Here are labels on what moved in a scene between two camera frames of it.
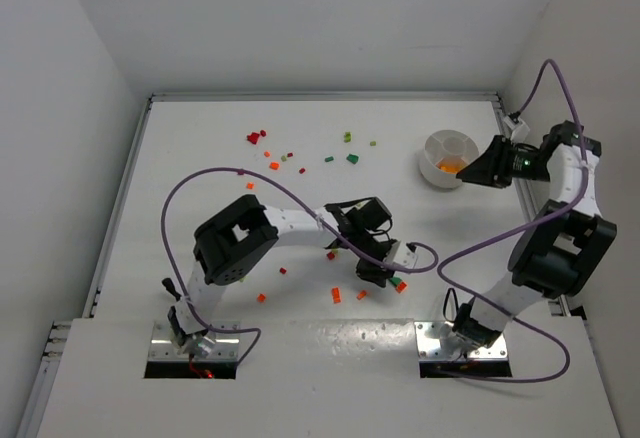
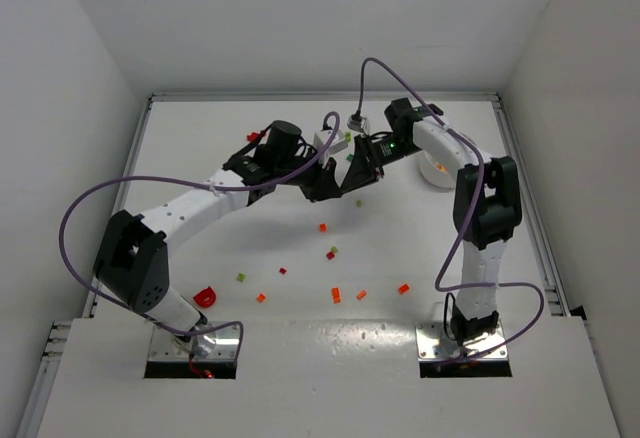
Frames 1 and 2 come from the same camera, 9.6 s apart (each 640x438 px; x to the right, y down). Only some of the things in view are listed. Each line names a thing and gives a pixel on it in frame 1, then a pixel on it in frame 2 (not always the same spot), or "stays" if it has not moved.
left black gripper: [373, 268] to [310, 188]
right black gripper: [498, 162] to [373, 159]
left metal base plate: [163, 347] stays
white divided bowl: [445, 153] stays
